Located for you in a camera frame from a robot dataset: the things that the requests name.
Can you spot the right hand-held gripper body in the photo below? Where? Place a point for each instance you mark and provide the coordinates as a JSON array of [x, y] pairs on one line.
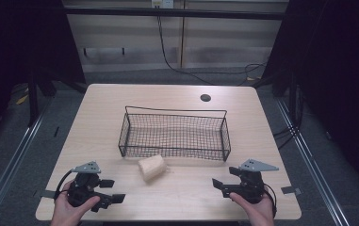
[[252, 188]]

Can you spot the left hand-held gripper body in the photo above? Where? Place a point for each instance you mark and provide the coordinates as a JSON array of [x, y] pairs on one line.
[[84, 185]]

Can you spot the light brown bread loaf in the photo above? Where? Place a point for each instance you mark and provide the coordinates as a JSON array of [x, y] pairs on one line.
[[151, 167]]

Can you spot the person's right hand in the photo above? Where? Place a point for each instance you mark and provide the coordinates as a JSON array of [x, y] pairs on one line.
[[260, 215]]

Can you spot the person's left hand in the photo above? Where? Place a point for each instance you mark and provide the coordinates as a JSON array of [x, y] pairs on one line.
[[67, 215]]

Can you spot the grey tape strip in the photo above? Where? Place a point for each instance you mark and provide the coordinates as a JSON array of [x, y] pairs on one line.
[[290, 190], [47, 194]]

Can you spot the small black floor strip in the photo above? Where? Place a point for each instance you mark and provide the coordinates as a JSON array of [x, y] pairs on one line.
[[56, 132]]

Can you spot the black round table grommet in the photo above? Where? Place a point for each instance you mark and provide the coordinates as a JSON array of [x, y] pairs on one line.
[[205, 97]]

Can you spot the black metal stand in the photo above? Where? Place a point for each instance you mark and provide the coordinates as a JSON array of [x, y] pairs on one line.
[[33, 100]]

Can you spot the yellow floor tape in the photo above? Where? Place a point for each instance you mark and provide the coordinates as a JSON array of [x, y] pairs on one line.
[[22, 99]]

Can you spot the black curtain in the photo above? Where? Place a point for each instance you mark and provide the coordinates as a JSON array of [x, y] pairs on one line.
[[334, 78], [20, 40]]

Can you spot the black horizontal metal bar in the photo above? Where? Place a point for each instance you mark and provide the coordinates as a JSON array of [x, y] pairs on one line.
[[174, 13]]

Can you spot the metal floor rail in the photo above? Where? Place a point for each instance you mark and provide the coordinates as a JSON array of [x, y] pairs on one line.
[[13, 163], [312, 163]]

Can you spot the white wall power outlet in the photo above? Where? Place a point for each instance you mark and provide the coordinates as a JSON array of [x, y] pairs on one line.
[[162, 3]]

